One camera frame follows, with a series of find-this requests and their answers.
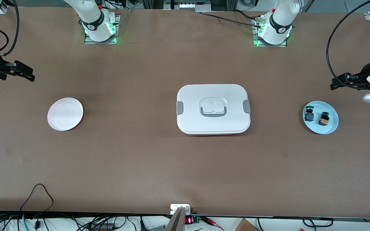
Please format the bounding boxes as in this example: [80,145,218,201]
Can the blue push-button switch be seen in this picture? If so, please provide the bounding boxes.
[304,105,315,123]

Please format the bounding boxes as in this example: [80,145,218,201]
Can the white light strip device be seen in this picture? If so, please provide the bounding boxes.
[164,0,212,11]

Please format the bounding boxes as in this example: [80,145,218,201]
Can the thin black looped cable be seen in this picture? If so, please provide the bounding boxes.
[20,183,55,222]

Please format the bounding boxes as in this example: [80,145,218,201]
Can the grey aluminium bar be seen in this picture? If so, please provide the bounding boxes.
[165,207,186,231]

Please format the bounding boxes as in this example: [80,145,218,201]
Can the black cable loop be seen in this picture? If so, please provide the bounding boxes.
[302,218,334,227]

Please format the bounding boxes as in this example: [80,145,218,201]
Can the brown cardboard box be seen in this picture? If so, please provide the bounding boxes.
[235,218,260,231]

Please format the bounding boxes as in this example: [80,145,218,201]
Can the light blue round plate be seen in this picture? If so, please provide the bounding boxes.
[302,100,339,135]

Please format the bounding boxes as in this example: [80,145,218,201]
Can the red clip leads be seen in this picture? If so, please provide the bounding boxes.
[201,217,225,231]

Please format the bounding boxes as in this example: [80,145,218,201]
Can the white lidded box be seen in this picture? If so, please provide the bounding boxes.
[176,84,251,136]

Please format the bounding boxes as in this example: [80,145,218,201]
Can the thin black table cable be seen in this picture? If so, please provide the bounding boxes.
[195,12,264,28]

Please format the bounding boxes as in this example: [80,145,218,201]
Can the thick black table cable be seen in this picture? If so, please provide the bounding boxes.
[235,9,262,21]

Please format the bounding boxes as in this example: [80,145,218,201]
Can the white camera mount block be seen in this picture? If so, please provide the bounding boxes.
[170,204,192,215]

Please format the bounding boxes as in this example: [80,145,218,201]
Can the pink round plate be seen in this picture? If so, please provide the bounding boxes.
[47,97,84,132]

